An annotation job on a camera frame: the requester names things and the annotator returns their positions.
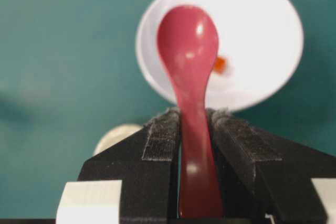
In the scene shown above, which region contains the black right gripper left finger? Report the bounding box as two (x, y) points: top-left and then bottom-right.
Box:
(78, 108), (181, 220)

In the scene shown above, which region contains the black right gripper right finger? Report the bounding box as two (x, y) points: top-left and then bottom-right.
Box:
(206, 109), (335, 221)

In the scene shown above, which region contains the small red block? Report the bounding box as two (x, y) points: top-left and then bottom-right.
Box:
(213, 56), (227, 74)

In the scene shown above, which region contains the pink plastic spoon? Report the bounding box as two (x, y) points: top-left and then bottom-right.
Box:
(156, 5), (224, 219)

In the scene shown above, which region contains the speckled ceramic spoon rest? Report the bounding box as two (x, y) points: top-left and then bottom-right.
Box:
(93, 124), (143, 156)

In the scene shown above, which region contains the white round bowl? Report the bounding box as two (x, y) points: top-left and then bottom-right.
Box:
(135, 0), (304, 112)

